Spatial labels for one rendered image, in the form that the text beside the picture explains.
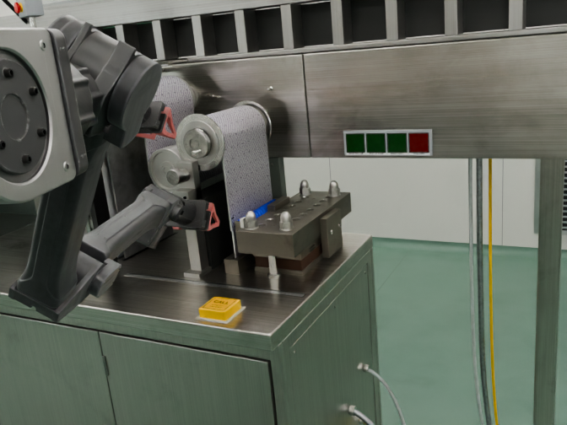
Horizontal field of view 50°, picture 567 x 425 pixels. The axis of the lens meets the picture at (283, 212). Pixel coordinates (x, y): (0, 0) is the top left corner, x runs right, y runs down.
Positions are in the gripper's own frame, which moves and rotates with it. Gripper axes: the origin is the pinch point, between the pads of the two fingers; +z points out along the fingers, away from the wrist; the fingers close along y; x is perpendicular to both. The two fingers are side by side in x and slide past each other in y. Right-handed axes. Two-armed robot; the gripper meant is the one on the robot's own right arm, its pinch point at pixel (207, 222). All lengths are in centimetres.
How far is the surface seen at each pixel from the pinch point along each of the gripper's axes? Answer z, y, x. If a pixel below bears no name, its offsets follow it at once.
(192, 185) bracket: 1.8, -7.4, 9.8
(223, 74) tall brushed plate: 20, -17, 50
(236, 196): 10.9, 0.5, 9.6
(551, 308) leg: 71, 75, -6
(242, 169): 11.4, 0.7, 17.5
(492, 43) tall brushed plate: 18, 62, 52
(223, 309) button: -6.1, 12.3, -20.9
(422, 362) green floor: 165, 18, -26
